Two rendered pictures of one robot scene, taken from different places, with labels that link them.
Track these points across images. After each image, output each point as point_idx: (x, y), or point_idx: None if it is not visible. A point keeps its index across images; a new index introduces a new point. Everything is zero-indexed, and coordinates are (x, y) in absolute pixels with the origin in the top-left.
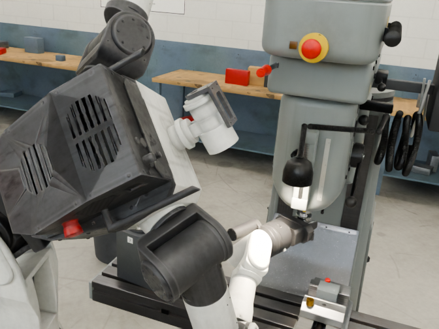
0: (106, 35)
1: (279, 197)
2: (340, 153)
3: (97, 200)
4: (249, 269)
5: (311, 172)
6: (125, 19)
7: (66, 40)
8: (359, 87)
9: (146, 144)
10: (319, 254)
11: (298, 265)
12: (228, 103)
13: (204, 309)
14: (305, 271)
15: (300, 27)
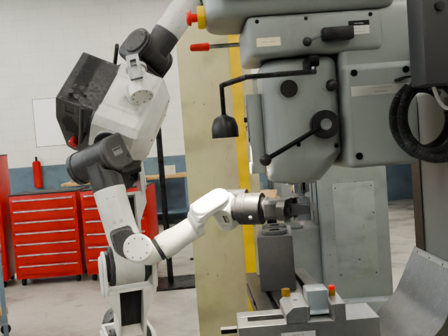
0: (123, 43)
1: (415, 225)
2: (271, 114)
3: (62, 118)
4: (189, 212)
5: (222, 125)
6: (134, 33)
7: None
8: (247, 41)
9: (83, 89)
10: (427, 299)
11: (407, 310)
12: (139, 66)
13: (94, 196)
14: (406, 318)
15: (203, 5)
